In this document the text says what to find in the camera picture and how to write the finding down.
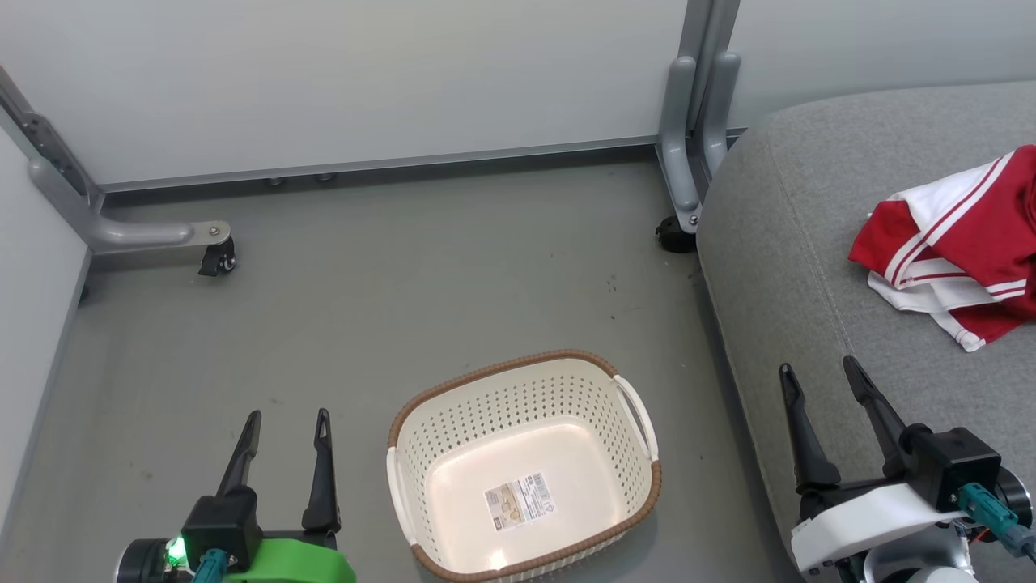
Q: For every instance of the grey fabric sofa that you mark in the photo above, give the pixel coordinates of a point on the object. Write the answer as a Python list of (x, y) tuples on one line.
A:
[(777, 243)]

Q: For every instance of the red and white garment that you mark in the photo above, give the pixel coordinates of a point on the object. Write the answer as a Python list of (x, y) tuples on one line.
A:
[(987, 235)]

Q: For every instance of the paper label sticker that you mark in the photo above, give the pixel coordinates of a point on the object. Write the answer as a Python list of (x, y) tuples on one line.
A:
[(520, 502)]

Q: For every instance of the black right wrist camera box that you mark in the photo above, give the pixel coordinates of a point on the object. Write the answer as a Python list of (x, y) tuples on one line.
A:
[(955, 465)]

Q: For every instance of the white partition panel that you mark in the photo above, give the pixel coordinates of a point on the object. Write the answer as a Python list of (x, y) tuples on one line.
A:
[(890, 40), (32, 324), (364, 73)]

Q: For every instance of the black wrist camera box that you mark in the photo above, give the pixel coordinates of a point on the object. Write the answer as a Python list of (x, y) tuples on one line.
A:
[(955, 465), (220, 522)]

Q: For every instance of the grey angled partition leg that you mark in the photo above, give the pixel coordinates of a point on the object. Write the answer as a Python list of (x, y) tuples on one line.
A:
[(137, 235)]

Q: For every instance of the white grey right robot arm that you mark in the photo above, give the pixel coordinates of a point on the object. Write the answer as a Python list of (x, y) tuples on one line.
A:
[(914, 568)]

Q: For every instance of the black caster wheel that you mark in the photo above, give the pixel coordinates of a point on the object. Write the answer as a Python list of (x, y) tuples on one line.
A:
[(218, 259), (673, 235)]

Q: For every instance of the cream perforated laundry basket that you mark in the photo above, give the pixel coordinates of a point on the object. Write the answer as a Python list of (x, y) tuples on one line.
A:
[(534, 449)]

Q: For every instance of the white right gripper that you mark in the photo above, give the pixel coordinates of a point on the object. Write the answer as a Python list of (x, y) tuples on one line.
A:
[(866, 518)]

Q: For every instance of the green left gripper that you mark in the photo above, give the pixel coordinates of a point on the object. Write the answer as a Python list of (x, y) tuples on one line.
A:
[(299, 563)]

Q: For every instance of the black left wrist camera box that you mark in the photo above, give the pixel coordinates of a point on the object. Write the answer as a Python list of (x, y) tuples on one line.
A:
[(220, 522)]

